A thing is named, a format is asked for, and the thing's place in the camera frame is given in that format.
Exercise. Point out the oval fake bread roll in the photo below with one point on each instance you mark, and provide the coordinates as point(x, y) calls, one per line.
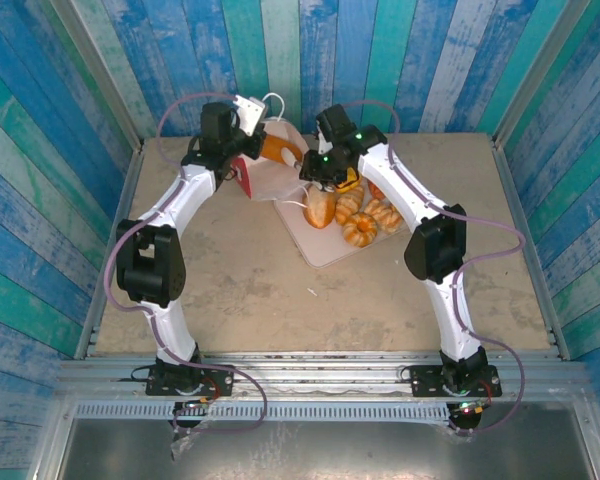
point(320, 209)

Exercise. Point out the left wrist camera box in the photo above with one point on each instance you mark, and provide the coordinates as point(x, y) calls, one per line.
point(250, 114)

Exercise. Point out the red white printed paper bag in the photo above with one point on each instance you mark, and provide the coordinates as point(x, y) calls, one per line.
point(242, 180)

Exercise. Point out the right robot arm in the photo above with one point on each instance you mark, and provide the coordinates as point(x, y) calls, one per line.
point(435, 245)

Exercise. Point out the dark brown fake bread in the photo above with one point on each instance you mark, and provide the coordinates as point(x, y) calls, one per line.
point(376, 191)

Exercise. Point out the aluminium frame rail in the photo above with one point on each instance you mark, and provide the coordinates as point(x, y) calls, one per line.
point(320, 362)

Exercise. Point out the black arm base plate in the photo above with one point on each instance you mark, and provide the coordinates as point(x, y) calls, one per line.
point(220, 382)
point(425, 382)

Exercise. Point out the metal sheet shelf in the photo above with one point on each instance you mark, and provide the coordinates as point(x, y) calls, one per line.
point(330, 450)

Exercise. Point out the white plastic tray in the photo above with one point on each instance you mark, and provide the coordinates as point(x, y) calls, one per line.
point(325, 245)

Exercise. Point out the aluminium corner post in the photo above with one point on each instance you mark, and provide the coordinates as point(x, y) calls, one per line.
point(537, 75)
point(100, 75)

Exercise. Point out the small yellow fake bread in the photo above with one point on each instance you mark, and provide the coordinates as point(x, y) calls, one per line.
point(350, 184)

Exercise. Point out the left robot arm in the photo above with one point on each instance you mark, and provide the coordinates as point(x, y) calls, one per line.
point(150, 265)

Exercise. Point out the small circuit board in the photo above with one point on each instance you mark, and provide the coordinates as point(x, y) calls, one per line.
point(467, 407)
point(192, 405)

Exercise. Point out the aluminium side rail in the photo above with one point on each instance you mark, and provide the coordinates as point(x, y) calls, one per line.
point(125, 200)
point(514, 200)

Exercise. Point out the ridged orange fake bread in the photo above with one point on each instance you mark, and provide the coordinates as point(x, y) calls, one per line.
point(382, 216)
point(349, 205)

